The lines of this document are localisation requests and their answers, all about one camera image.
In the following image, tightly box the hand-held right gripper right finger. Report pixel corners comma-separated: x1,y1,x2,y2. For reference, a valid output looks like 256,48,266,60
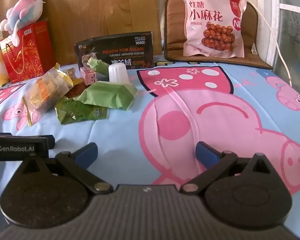
180,142,275,194

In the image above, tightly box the small yellow snack packet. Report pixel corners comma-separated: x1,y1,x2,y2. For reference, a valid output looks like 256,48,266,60
61,67,84,85

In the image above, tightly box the dark green snack packet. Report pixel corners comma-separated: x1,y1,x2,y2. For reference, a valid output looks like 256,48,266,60
54,97,110,125

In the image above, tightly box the clear packet of yellow snacks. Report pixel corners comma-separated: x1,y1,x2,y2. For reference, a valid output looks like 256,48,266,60
22,64,74,127

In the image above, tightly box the small pink candy packet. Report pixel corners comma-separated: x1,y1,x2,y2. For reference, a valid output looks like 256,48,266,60
79,67,98,85

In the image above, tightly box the small green snack packet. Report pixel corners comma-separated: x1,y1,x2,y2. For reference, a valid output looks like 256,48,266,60
87,57,111,76

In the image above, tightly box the white jelly cup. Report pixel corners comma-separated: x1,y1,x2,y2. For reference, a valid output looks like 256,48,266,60
108,64,130,84

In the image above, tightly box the wooden chair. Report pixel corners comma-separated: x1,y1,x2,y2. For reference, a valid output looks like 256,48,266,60
162,0,273,70

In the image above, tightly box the white cable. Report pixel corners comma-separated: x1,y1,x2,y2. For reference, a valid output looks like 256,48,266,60
234,0,293,80

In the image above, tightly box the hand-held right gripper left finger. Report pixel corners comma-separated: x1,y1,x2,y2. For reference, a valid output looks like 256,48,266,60
20,142,114,194

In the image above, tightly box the printed blanket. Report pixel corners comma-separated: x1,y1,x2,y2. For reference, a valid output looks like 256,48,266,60
0,60,300,205

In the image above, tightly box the red cushion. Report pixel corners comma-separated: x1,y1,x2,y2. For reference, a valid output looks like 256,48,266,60
0,21,53,83

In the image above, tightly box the white window frame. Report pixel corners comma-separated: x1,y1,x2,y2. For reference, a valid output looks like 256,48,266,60
255,0,300,65

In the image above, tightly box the pink and blue plush toy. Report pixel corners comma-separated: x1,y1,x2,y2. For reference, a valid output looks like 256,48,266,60
0,0,47,40

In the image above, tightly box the black box with sheep print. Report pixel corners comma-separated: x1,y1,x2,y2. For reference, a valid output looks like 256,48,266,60
74,32,155,72

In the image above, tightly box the wooden board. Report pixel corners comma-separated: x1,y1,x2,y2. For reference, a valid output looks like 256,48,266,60
0,0,163,65

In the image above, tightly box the large pink snack bag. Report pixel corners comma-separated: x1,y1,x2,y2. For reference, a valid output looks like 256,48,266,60
177,0,247,58

